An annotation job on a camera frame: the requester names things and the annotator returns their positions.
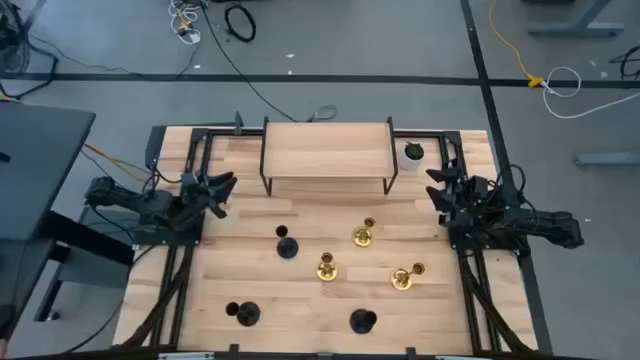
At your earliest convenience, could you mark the grey table leg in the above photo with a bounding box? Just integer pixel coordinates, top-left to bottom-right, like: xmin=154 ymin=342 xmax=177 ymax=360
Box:
xmin=522 ymin=0 xmax=626 ymax=37

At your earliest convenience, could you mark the yellow extension cable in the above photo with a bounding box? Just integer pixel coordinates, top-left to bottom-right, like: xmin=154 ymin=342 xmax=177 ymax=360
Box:
xmin=488 ymin=0 xmax=545 ymax=89

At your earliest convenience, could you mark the grey cable loop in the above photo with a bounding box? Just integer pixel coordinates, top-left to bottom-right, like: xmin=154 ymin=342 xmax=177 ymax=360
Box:
xmin=305 ymin=103 xmax=340 ymax=124

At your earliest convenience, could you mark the black floor fan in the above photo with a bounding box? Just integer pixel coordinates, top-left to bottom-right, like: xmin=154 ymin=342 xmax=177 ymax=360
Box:
xmin=0 ymin=0 xmax=32 ymax=79

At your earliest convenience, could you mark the dark grey desk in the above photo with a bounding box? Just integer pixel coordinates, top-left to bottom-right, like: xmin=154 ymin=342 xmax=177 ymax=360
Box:
xmin=0 ymin=102 xmax=137 ymax=346

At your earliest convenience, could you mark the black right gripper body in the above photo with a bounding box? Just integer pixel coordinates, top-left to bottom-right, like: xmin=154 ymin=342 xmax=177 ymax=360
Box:
xmin=438 ymin=159 xmax=489 ymax=226

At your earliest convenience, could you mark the wooden shelf riser black frame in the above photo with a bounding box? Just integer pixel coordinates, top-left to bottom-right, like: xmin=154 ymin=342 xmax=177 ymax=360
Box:
xmin=258 ymin=115 xmax=400 ymax=197

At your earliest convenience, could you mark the thin yellow wire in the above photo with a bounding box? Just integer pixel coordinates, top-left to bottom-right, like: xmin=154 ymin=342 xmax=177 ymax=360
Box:
xmin=83 ymin=143 xmax=151 ymax=182

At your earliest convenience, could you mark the tall gold candlestick holder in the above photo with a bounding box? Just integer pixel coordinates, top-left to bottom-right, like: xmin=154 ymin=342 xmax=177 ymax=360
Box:
xmin=390 ymin=261 xmax=427 ymax=292

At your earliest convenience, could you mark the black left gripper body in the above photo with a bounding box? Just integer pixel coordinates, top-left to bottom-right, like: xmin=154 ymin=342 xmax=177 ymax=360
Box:
xmin=179 ymin=171 xmax=229 ymax=221

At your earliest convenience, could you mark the black candlestick holder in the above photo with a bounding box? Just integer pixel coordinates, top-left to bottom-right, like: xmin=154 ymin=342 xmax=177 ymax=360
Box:
xmin=274 ymin=224 xmax=300 ymax=260
xmin=224 ymin=300 xmax=262 ymax=328
xmin=348 ymin=308 xmax=379 ymax=336

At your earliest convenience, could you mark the white cable bundle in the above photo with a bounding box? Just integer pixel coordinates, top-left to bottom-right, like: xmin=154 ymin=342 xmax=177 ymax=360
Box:
xmin=167 ymin=0 xmax=202 ymax=46

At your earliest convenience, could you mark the long black floor cable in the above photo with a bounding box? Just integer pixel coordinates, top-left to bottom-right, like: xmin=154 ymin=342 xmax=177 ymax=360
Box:
xmin=198 ymin=0 xmax=299 ymax=124

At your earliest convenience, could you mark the black cable bundle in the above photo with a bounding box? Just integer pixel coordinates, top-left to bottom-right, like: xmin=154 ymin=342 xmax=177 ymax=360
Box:
xmin=608 ymin=44 xmax=640 ymax=81

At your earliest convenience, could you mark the grey floor bar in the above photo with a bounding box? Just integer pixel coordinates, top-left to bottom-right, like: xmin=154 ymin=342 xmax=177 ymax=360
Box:
xmin=573 ymin=152 xmax=640 ymax=167

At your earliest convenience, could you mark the short gold candlestick holder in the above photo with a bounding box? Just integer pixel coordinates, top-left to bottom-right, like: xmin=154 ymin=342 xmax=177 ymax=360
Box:
xmin=351 ymin=216 xmax=377 ymax=249

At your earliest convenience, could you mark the black metal table frame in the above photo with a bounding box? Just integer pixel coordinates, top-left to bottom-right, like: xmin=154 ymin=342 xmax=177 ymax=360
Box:
xmin=113 ymin=124 xmax=554 ymax=360

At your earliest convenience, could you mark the white floor cable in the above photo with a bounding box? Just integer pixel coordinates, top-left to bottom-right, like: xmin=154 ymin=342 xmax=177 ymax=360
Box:
xmin=541 ymin=66 xmax=640 ymax=120

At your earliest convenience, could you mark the white pot with green plant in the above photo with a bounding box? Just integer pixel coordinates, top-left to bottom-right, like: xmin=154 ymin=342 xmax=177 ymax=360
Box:
xmin=398 ymin=140 xmax=426 ymax=172

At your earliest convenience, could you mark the coiled black cable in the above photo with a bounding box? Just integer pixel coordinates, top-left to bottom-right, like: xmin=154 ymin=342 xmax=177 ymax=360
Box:
xmin=223 ymin=2 xmax=258 ymax=44

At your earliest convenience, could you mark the medium gold candlestick holder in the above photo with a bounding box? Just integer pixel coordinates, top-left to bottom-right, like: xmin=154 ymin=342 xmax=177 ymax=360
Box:
xmin=315 ymin=251 xmax=339 ymax=283

